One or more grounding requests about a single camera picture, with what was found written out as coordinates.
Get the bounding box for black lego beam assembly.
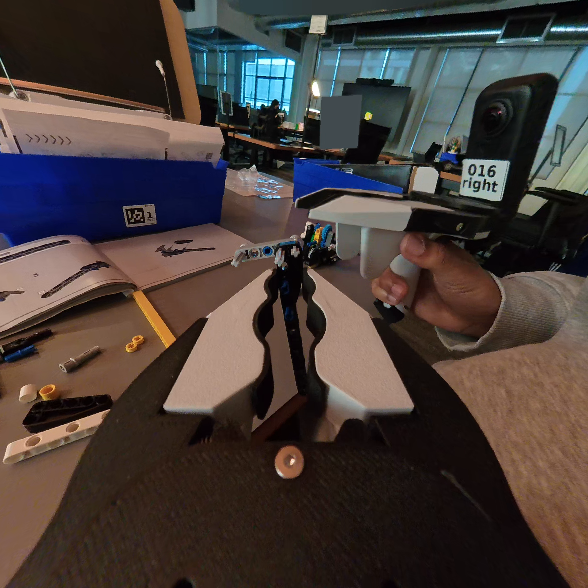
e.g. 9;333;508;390
232;235;309;397

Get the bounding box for long yellow lego beam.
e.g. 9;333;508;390
132;290;177;349

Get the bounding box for white lego beam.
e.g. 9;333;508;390
3;408;111;465

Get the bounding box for thin rod with white tip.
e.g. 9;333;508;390
155;59;174;119

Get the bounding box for person's right hand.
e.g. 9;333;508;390
371;232;504;339

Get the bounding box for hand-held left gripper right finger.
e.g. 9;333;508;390
303;269;415;440

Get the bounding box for small blue storage bin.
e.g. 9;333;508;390
292;157;406;201

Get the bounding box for thin metal rod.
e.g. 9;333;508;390
0;55;25;100

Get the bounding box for lego instruction booklet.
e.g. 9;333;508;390
0;223;254;339

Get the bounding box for large blue storage bin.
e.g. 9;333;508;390
0;152;229;245

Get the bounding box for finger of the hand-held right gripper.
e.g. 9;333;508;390
294;187;454;273
410;165;442;194

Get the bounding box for grey lego axle pin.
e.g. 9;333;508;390
58;345;101;374

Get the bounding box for clear plastic bags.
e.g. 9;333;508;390
224;166;295;200

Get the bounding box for colourful lego gear model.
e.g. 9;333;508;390
300;221;341;270

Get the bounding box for person's grey sweater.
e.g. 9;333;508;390
432;303;588;588

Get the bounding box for black panel with tan frame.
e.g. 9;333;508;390
0;0;202;124

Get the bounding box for person's right forearm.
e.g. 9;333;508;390
434;270;588;368

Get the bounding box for black bent lego beam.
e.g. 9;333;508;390
21;394;114;434

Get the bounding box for black television screen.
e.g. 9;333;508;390
342;77;412;155

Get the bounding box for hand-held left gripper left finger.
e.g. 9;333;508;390
163;269;277;438

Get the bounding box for white paper bags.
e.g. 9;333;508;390
0;94;226;164

